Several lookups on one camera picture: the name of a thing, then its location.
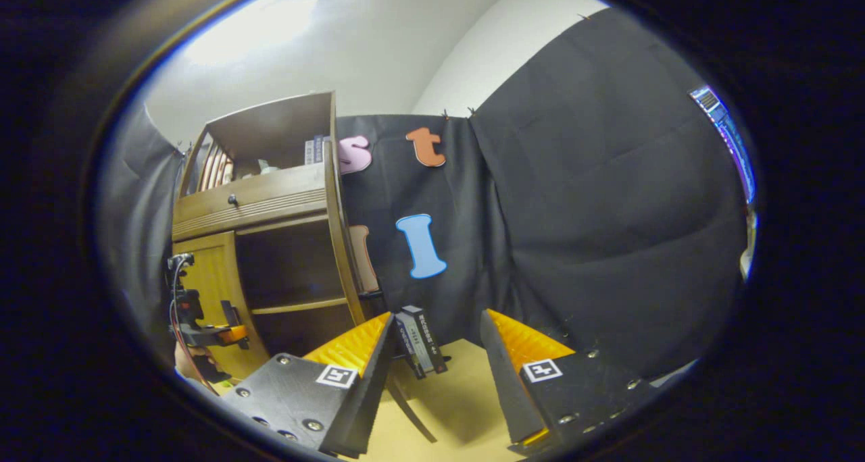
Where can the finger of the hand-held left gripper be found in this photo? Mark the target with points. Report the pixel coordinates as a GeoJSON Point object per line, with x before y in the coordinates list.
{"type": "Point", "coordinates": [219, 335]}

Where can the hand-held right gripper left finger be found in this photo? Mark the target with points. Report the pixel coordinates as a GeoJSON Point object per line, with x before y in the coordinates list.
{"type": "Point", "coordinates": [365, 401]}

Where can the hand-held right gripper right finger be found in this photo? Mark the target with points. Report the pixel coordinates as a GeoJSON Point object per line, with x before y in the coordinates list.
{"type": "Point", "coordinates": [513, 394]}

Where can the wooden cabinet door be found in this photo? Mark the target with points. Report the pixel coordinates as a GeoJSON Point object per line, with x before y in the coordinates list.
{"type": "Point", "coordinates": [209, 273]}

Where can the wooden double-door shoe cabinet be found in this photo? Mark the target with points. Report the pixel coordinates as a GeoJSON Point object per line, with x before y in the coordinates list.
{"type": "Point", "coordinates": [277, 131]}

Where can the wooden cabinet drawer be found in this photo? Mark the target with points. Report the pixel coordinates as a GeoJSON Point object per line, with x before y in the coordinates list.
{"type": "Point", "coordinates": [284, 186]}

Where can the black book blue label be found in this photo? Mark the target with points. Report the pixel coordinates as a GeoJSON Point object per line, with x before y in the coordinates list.
{"type": "Point", "coordinates": [407, 344]}

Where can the black book white label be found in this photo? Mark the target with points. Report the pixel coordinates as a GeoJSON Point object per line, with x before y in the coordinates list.
{"type": "Point", "coordinates": [427, 340]}

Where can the black backdrop cloth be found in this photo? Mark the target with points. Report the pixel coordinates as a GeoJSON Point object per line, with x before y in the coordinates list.
{"type": "Point", "coordinates": [608, 212]}

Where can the dark blue book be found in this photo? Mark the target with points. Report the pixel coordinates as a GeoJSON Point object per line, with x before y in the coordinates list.
{"type": "Point", "coordinates": [318, 149]}

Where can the computer screen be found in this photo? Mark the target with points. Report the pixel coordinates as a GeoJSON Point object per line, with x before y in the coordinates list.
{"type": "Point", "coordinates": [726, 127]}

